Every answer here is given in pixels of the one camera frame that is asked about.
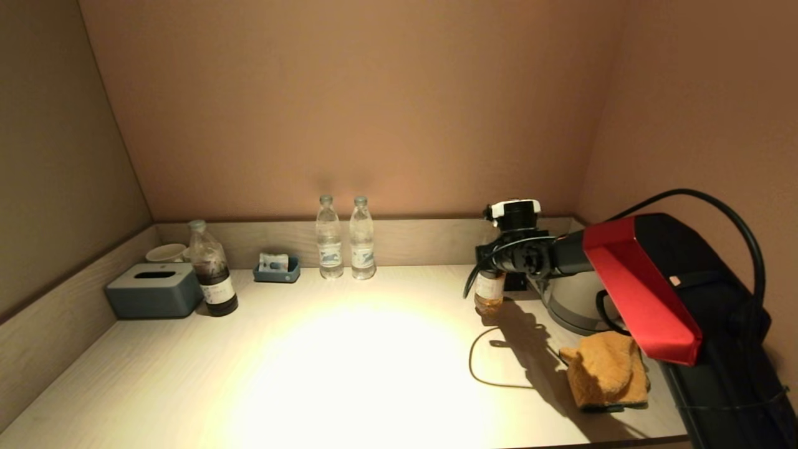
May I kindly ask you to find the amber tea bottle white cap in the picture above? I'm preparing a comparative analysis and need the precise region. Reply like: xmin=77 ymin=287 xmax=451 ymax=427
xmin=474 ymin=268 xmax=507 ymax=316

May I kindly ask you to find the orange microfibre cloth grey underside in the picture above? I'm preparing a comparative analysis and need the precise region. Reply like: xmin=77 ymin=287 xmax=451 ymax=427
xmin=559 ymin=331 xmax=651 ymax=413

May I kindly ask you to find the white electric kettle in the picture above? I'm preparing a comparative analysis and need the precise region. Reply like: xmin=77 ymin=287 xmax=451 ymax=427
xmin=547 ymin=273 xmax=615 ymax=326

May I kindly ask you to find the grey kettle base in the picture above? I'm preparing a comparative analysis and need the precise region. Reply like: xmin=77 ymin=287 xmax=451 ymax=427
xmin=540 ymin=298 xmax=621 ymax=336

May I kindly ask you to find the clear water bottle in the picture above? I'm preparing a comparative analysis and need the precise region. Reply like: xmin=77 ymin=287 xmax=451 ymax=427
xmin=349 ymin=196 xmax=376 ymax=281
xmin=315 ymin=195 xmax=344 ymax=280

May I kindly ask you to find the small blue tray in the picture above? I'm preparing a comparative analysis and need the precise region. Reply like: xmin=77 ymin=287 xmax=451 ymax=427
xmin=253 ymin=257 xmax=300 ymax=284

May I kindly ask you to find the dark liquid bottle white label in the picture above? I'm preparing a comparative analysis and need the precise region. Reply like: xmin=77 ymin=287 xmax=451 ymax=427
xmin=188 ymin=220 xmax=239 ymax=317

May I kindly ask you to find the white ceramic cup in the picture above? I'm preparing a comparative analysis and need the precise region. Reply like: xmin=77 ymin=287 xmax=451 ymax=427
xmin=146 ymin=244 xmax=191 ymax=264

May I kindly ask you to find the grey-blue tissue box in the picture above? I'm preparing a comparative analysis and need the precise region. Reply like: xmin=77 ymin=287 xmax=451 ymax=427
xmin=105 ymin=263 xmax=204 ymax=320

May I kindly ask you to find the thin black right gripper cable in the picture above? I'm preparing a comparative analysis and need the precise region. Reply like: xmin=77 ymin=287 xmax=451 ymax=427
xmin=463 ymin=236 xmax=557 ymax=299

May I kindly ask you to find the black cable loop under right arm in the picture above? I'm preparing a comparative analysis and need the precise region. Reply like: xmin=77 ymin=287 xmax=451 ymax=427
xmin=595 ymin=289 xmax=625 ymax=336

